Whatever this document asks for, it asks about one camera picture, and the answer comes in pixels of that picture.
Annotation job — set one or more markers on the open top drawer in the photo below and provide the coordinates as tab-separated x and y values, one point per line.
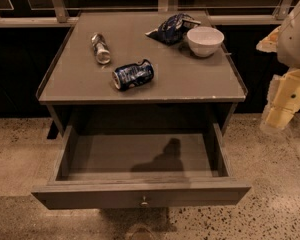
115	171

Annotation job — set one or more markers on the metal railing frame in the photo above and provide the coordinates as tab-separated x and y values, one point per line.
66	13

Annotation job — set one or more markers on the blue chip bag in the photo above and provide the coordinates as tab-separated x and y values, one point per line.
173	29

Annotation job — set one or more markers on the grey cabinet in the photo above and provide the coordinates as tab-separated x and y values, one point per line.
76	78

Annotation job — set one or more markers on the silver slim can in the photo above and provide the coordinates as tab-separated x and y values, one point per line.
100	48

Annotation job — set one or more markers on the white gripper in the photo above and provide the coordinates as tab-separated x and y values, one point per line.
295	44

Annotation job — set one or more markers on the metal drawer knob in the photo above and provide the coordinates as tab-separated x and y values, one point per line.
144	202

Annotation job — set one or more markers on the blue pepsi can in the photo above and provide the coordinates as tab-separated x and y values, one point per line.
133	75

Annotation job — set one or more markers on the white bowl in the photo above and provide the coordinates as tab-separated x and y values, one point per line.
204	41

